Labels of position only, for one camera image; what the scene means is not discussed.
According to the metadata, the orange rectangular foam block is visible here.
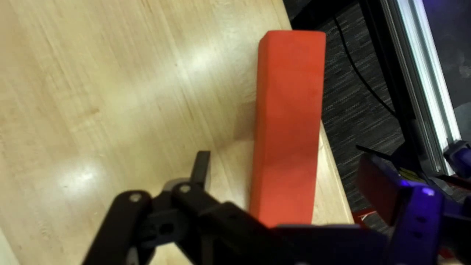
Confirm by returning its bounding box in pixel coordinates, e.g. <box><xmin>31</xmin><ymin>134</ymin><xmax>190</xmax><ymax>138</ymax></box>
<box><xmin>249</xmin><ymin>31</ymin><xmax>327</xmax><ymax>227</ymax></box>

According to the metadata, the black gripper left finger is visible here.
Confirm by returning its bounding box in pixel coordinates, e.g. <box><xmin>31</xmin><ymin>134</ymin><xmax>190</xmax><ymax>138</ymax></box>
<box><xmin>80</xmin><ymin>150</ymin><xmax>277</xmax><ymax>265</ymax></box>

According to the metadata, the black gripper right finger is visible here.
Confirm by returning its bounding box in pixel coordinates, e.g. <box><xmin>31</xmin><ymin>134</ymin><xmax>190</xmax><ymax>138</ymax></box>
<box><xmin>355</xmin><ymin>152</ymin><xmax>471</xmax><ymax>265</ymax></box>

